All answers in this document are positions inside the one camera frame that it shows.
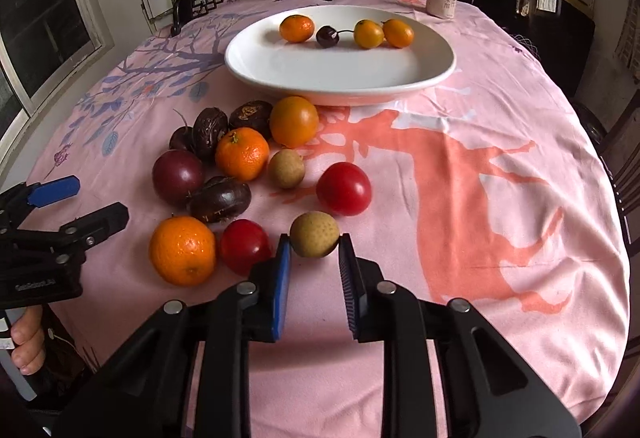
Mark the wrinkled passion fruit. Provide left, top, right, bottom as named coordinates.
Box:
left=228, top=100, right=274, bottom=140
left=193, top=107, right=230, bottom=163

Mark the brown longan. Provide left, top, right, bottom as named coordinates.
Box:
left=289, top=211, right=341, bottom=259
left=268, top=149, right=306, bottom=190

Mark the medium mandarin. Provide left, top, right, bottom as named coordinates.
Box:
left=215, top=127, right=271, bottom=183

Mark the white framed window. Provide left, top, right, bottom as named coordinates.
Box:
left=0, top=0, right=117, bottom=139

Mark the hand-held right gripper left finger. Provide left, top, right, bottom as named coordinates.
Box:
left=54, top=234, right=292, bottom=438

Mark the wrinkled passion fruit left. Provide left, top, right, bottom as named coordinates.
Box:
left=193, top=107, right=230, bottom=163

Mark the person's left hand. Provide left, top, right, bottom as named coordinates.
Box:
left=10, top=304, right=47, bottom=375

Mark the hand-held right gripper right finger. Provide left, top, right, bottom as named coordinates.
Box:
left=338, top=233, right=584, bottom=438

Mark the yellow kumquat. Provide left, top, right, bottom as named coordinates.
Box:
left=382, top=19, right=416, bottom=50
left=353, top=19, right=385, bottom=50

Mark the large red tomato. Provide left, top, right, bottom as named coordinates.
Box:
left=315, top=161, right=373, bottom=217

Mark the dark red plum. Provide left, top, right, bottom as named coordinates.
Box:
left=152, top=149, right=206, bottom=208

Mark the large orange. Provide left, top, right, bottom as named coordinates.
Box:
left=149, top=215, right=218, bottom=288

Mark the small mandarin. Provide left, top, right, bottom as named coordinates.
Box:
left=279, top=14, right=315, bottom=44

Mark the white oval plate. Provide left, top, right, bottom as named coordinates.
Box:
left=224, top=5, right=457, bottom=107

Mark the dark cabinet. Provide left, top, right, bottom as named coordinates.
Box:
left=439, top=0, right=597, bottom=89

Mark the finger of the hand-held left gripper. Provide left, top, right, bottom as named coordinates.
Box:
left=0, top=175, right=82, bottom=220
left=10, top=201, right=130, bottom=264

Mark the small red tomato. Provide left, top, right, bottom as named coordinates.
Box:
left=218, top=219, right=274, bottom=277

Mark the wrinkled passion fruit top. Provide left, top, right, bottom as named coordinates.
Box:
left=228, top=100, right=274, bottom=140

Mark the dark cherry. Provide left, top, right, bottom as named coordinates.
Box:
left=315, top=25, right=356, bottom=50
left=168, top=109, right=196, bottom=153

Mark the pink printed tablecloth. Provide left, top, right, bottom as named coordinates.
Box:
left=0, top=0, right=632, bottom=438

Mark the smooth orange round fruit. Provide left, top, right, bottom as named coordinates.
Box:
left=269, top=96, right=320, bottom=149

